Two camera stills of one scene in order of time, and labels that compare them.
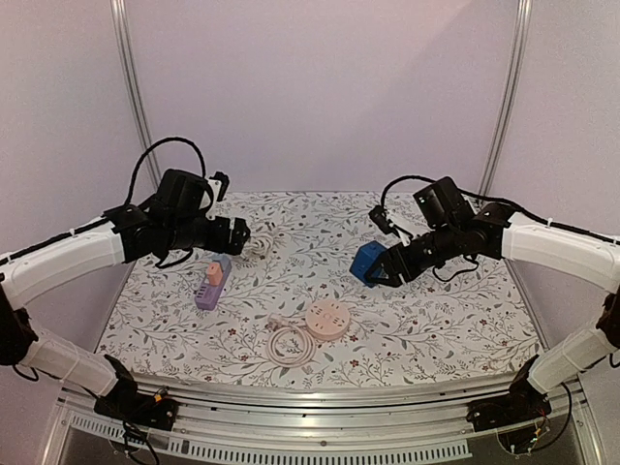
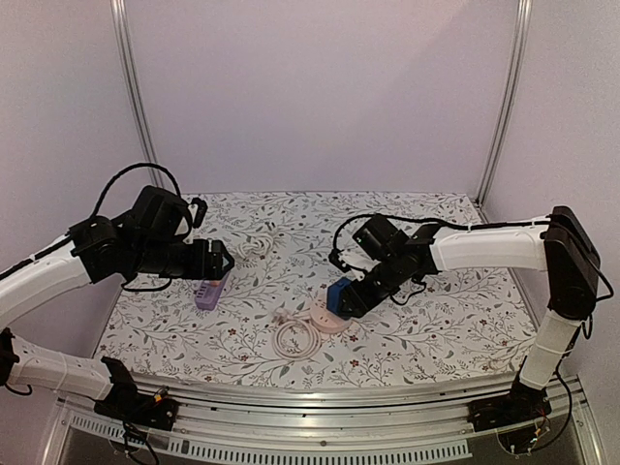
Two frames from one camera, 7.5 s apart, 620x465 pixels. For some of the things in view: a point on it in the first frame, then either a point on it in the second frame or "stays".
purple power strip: [207, 294] stays
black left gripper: [236, 241] to [200, 269]
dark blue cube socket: [364, 254] to [334, 293]
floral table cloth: [286, 311] stays
